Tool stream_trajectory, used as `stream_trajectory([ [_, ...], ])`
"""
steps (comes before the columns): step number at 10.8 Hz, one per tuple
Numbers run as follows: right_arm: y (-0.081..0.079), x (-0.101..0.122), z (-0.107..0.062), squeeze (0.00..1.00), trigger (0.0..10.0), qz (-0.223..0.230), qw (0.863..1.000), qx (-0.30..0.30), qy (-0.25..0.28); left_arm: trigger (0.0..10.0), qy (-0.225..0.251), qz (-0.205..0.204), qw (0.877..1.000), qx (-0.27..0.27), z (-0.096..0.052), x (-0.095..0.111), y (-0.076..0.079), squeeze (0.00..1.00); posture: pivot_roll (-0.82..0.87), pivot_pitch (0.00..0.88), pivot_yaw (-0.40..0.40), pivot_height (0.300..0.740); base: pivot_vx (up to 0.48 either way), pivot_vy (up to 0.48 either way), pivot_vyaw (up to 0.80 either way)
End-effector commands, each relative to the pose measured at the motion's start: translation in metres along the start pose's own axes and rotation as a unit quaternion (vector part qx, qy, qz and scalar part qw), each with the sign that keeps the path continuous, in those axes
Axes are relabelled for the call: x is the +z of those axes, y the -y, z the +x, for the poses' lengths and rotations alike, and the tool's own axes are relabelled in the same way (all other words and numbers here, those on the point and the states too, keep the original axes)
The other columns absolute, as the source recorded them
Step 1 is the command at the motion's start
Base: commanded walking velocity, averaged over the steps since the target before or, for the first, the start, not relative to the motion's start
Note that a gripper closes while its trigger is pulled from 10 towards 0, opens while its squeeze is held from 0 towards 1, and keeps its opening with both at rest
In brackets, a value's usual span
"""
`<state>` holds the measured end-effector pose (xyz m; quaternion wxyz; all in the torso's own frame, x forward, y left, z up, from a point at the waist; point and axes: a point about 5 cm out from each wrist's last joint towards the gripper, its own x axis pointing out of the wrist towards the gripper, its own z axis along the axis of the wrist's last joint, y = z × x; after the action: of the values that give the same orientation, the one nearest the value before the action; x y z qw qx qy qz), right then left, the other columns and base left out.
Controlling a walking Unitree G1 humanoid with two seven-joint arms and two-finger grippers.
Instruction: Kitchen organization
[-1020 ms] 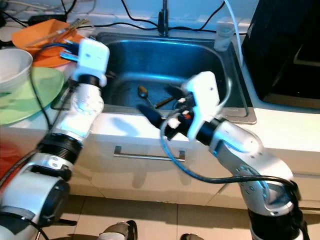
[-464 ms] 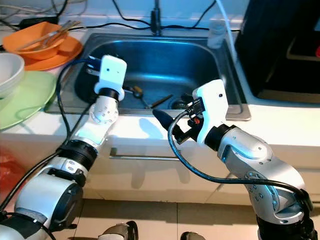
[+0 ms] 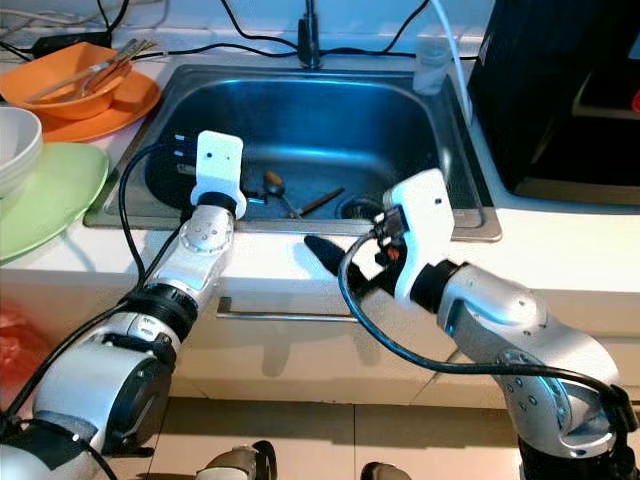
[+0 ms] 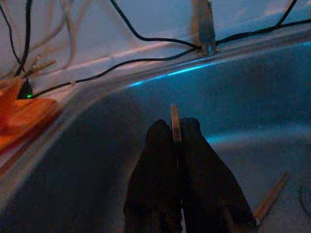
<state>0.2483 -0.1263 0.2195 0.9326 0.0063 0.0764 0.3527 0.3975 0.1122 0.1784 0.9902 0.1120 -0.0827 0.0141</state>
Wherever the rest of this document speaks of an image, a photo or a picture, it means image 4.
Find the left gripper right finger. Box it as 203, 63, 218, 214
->
179, 117, 258, 233

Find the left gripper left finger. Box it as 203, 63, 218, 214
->
123, 118, 183, 233

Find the wooden chopstick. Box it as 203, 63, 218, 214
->
14, 59, 57, 78
170, 104, 183, 170
252, 171, 290, 225

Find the stainless steel sink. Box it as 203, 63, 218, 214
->
0, 41, 311, 233

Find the orange plastic plate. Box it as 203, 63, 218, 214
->
0, 97, 63, 156

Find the flat black adapter box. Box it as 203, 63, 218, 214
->
16, 79, 34, 100

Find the steel sink faucet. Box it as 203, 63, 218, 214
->
190, 0, 218, 56

